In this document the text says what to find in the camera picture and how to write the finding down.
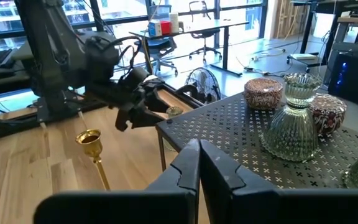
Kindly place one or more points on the black computer tower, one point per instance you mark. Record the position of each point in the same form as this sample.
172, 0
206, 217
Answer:
356, 77

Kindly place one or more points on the black office chair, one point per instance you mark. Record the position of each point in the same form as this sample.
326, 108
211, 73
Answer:
204, 34

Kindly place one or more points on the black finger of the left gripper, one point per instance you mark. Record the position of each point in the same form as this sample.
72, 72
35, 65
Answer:
146, 118
121, 119

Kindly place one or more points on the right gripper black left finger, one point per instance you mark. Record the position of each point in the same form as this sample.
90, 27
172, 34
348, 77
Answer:
179, 186

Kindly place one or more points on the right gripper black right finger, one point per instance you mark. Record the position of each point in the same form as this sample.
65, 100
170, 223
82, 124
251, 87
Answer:
225, 193

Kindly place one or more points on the gold candlestick holder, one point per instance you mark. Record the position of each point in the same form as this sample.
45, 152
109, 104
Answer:
90, 145

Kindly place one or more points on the white paper roll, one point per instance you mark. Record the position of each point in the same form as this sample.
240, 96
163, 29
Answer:
174, 22

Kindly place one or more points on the blue office chair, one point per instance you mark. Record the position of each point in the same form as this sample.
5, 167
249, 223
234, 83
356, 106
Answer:
158, 46

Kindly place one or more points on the red box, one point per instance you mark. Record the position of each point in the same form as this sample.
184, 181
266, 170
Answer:
166, 28

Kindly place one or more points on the black floor fan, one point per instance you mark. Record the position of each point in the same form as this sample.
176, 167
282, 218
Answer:
204, 84

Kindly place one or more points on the black perforated metal shelf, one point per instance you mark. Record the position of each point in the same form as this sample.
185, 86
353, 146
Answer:
222, 130

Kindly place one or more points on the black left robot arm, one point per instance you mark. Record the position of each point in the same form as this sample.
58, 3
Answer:
51, 53

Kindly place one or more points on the black office desk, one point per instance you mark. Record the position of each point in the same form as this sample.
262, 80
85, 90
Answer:
204, 26

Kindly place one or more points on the blue white box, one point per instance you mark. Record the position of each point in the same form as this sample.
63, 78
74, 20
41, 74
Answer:
154, 28

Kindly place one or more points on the black aluminium table frame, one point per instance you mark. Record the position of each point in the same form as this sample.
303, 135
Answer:
11, 127

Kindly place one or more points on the red patterned round plate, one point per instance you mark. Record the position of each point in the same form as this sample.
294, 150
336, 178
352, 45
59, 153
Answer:
329, 113

